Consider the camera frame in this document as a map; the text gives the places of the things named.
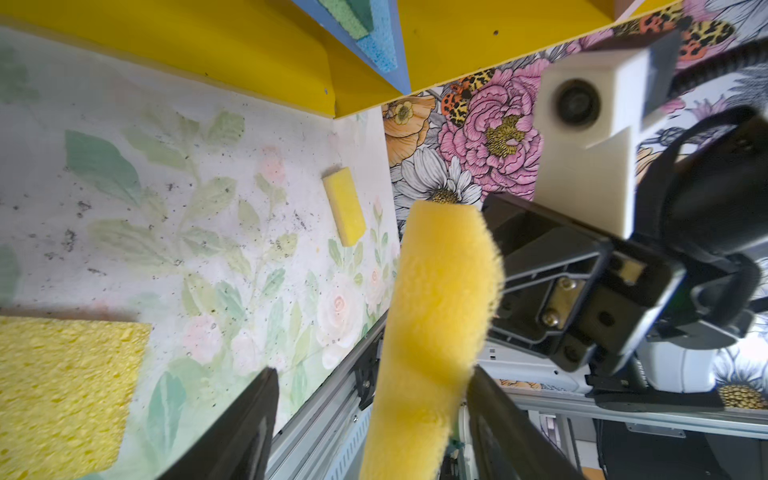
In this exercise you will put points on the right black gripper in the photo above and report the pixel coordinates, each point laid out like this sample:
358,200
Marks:
574,294

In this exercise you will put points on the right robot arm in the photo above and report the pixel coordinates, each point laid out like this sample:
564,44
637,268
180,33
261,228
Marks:
708,212

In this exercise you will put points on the small yellow sponge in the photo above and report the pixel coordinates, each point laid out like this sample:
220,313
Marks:
345,206

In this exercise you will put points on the light green sponge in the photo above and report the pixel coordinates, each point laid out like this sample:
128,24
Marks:
354,16

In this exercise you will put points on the golden yellow sponge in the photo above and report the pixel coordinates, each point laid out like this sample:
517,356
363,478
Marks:
446,292

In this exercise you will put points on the aluminium front rail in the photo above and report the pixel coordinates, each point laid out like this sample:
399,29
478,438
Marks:
325,436

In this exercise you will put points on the yellow porous sponge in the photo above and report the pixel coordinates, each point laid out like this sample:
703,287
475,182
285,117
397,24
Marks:
66,390

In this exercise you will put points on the light blue sponge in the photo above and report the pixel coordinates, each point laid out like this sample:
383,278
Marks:
378,46

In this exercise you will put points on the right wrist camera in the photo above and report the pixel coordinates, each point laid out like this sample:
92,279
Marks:
592,110

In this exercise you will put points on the yellow wooden shelf unit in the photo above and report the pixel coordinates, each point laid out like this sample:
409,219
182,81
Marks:
280,51

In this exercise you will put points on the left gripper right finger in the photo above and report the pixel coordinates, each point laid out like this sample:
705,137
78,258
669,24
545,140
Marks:
506,444

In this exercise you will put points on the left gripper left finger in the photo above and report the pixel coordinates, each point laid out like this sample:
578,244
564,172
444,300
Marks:
237,445

